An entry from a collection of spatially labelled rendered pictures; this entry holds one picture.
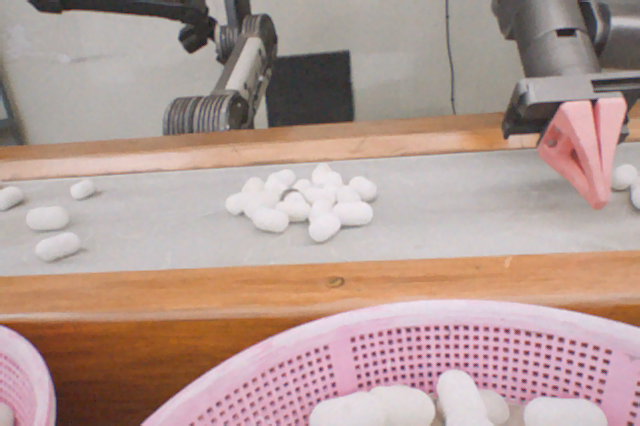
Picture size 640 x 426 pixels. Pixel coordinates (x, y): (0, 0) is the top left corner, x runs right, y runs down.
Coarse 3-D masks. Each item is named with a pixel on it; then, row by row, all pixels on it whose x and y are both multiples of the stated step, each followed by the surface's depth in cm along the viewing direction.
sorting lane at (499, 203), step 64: (64, 192) 57; (128, 192) 55; (192, 192) 53; (384, 192) 47; (448, 192) 46; (512, 192) 44; (576, 192) 43; (0, 256) 41; (128, 256) 39; (192, 256) 38; (256, 256) 37; (320, 256) 36; (384, 256) 35; (448, 256) 34
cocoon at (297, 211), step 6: (282, 204) 42; (288, 204) 42; (294, 204) 41; (300, 204) 41; (306, 204) 42; (282, 210) 41; (288, 210) 41; (294, 210) 41; (300, 210) 41; (306, 210) 41; (288, 216) 41; (294, 216) 41; (300, 216) 41; (306, 216) 42
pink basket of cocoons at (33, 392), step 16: (0, 336) 24; (16, 336) 24; (0, 352) 25; (16, 352) 23; (32, 352) 23; (0, 368) 25; (16, 368) 24; (32, 368) 22; (0, 384) 25; (16, 384) 24; (32, 384) 22; (48, 384) 20; (0, 400) 25; (16, 400) 24; (32, 400) 22; (48, 400) 20; (16, 416) 24; (32, 416) 22; (48, 416) 19
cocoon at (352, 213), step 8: (336, 208) 40; (344, 208) 40; (352, 208) 39; (360, 208) 39; (368, 208) 40; (344, 216) 39; (352, 216) 39; (360, 216) 39; (368, 216) 39; (344, 224) 40; (352, 224) 40; (360, 224) 40
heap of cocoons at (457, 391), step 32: (448, 384) 22; (320, 416) 21; (352, 416) 21; (384, 416) 21; (416, 416) 21; (448, 416) 21; (480, 416) 20; (512, 416) 22; (544, 416) 20; (576, 416) 20
